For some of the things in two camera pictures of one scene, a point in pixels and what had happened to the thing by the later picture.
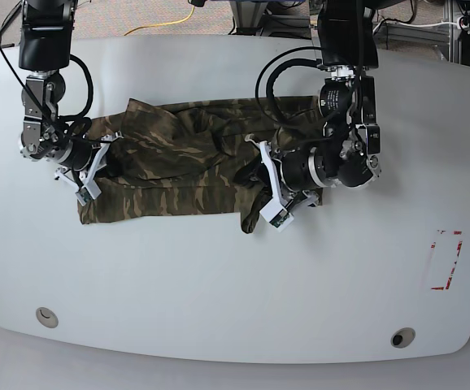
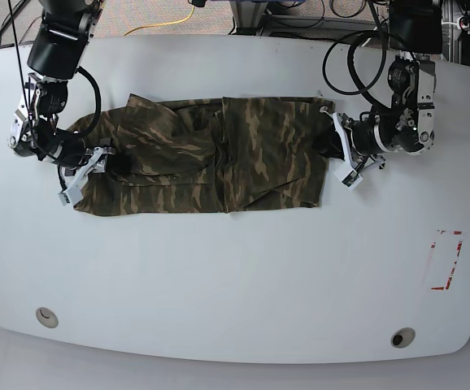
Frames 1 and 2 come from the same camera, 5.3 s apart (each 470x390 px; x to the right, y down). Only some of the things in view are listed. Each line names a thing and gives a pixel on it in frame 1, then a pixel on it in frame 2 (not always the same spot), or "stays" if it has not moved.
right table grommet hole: x=402 y=337 stays
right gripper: x=290 y=174 -> x=363 y=142
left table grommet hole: x=46 y=317 stays
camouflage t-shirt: x=189 y=158 stays
